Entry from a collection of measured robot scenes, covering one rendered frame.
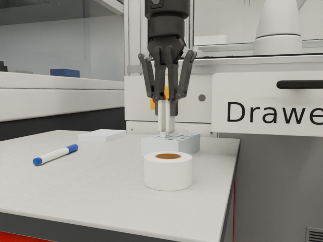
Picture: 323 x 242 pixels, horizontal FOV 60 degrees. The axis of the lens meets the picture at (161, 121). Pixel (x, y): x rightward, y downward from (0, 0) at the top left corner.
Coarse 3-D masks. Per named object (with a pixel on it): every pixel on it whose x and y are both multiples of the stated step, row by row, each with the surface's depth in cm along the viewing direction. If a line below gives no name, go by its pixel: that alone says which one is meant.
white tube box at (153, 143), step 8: (152, 136) 61; (176, 136) 62; (192, 136) 60; (144, 144) 57; (152, 144) 57; (160, 144) 56; (168, 144) 55; (176, 144) 54; (184, 144) 57; (192, 144) 61; (144, 152) 58; (152, 152) 57; (184, 152) 57; (192, 152) 61
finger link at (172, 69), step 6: (168, 48) 56; (168, 54) 57; (168, 60) 57; (168, 66) 57; (174, 66) 58; (168, 72) 58; (174, 72) 58; (168, 78) 58; (174, 78) 58; (168, 84) 58; (174, 84) 58; (174, 90) 58; (174, 96) 58
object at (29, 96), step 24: (120, 0) 159; (0, 72) 85; (0, 96) 85; (24, 96) 94; (48, 96) 105; (72, 96) 119; (96, 96) 138; (120, 96) 163; (0, 120) 85; (24, 120) 97; (48, 120) 108; (72, 120) 123; (96, 120) 142; (120, 120) 169
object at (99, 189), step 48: (0, 144) 71; (48, 144) 71; (96, 144) 71; (0, 192) 37; (48, 192) 37; (96, 192) 37; (144, 192) 37; (192, 192) 37; (0, 240) 34; (48, 240) 32; (96, 240) 29; (144, 240) 27; (192, 240) 26
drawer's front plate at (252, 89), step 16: (224, 80) 51; (240, 80) 50; (256, 80) 49; (272, 80) 48; (224, 96) 51; (240, 96) 50; (256, 96) 50; (272, 96) 49; (288, 96) 48; (304, 96) 47; (320, 96) 46; (224, 112) 51; (240, 112) 51; (256, 112) 50; (272, 112) 49; (288, 112) 48; (304, 112) 47; (320, 112) 47; (224, 128) 52; (240, 128) 51; (256, 128) 50; (272, 128) 49; (288, 128) 48; (304, 128) 48; (320, 128) 47
